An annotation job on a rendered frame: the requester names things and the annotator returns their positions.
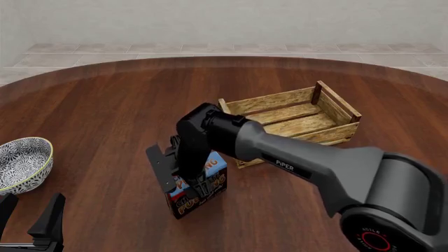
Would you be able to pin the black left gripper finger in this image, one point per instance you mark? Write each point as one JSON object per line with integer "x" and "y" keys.
{"x": 49, "y": 223}
{"x": 6, "y": 210}

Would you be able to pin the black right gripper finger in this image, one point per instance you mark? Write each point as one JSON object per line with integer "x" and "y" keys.
{"x": 190, "y": 191}
{"x": 204, "y": 187}

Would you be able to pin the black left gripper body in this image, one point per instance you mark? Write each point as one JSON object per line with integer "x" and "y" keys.
{"x": 31, "y": 248}

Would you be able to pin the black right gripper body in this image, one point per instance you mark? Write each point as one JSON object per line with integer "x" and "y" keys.
{"x": 190, "y": 174}

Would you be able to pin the chocolate pudding box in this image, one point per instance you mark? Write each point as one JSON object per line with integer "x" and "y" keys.
{"x": 189, "y": 208}

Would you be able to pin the grey and black right robot arm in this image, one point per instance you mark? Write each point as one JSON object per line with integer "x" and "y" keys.
{"x": 315, "y": 160}

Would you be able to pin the wooden slat tray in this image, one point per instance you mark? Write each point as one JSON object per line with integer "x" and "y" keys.
{"x": 297, "y": 123}

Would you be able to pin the small flat black plate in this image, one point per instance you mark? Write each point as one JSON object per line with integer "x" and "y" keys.
{"x": 159, "y": 168}

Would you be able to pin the black and white patterned bowl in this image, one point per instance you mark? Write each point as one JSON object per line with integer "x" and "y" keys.
{"x": 22, "y": 164}

